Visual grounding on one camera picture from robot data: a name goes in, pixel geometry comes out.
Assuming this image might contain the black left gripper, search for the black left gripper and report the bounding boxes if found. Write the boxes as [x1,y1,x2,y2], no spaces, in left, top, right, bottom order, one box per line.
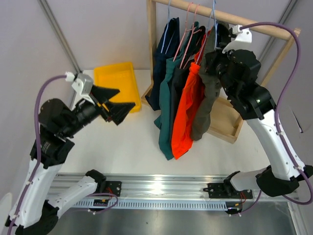
[63,84,135,137]

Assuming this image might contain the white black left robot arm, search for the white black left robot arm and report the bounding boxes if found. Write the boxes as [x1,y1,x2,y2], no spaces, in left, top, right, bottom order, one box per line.
[5,86,135,235]

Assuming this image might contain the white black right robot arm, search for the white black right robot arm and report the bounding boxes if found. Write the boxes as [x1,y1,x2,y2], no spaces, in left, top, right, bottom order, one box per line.
[205,49,313,198]

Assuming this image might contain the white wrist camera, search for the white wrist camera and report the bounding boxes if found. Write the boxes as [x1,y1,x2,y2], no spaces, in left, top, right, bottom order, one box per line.
[222,25,252,54]
[65,72,94,104]

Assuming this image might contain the aluminium mounting rail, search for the aluminium mounting rail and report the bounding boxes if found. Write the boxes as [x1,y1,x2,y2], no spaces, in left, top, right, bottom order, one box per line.
[48,173,287,202]

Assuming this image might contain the teal green shorts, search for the teal green shorts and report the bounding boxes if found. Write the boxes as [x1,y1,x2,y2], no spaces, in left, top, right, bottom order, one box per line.
[154,21,200,161]

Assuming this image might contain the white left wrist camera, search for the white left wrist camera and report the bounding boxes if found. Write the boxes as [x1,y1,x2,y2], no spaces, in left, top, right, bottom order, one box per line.
[65,72,94,104]

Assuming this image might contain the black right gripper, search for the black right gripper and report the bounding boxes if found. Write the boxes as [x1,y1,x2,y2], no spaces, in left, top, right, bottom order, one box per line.
[205,42,239,97]

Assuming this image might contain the olive green shorts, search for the olive green shorts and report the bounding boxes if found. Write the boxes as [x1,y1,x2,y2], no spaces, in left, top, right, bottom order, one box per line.
[190,27,222,141]

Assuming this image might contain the black shorts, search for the black shorts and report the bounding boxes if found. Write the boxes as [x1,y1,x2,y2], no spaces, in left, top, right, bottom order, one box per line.
[169,25,206,138]

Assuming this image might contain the pink hanger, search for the pink hanger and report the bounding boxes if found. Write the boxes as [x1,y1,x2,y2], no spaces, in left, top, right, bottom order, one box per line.
[173,2,197,68]
[179,4,203,68]

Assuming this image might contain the navy blue shorts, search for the navy blue shorts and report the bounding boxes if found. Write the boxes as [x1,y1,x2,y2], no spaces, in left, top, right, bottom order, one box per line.
[145,17,180,111]

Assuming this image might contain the pink hanger left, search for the pink hanger left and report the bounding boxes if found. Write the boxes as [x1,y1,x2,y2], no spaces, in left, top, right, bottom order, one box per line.
[173,2,197,68]

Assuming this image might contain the pink hanger right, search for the pink hanger right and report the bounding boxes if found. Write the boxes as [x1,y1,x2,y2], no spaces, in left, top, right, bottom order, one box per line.
[179,4,203,68]

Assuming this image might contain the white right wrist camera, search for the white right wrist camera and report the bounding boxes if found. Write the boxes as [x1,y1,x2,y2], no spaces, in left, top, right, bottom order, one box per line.
[222,25,252,54]

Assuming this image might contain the wooden clothes rack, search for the wooden clothes rack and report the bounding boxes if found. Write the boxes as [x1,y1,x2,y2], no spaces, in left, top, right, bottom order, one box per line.
[146,0,295,144]

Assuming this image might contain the yellow plastic tray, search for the yellow plastic tray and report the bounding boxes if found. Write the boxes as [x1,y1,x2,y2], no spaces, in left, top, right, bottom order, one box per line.
[93,62,141,113]

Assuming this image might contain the slotted grey cable duct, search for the slotted grey cable duct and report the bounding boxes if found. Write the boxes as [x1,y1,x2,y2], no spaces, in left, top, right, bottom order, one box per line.
[73,199,227,211]

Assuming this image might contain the orange mesh shorts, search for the orange mesh shorts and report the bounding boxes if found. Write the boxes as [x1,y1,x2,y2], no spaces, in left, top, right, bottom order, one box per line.
[171,29,213,160]

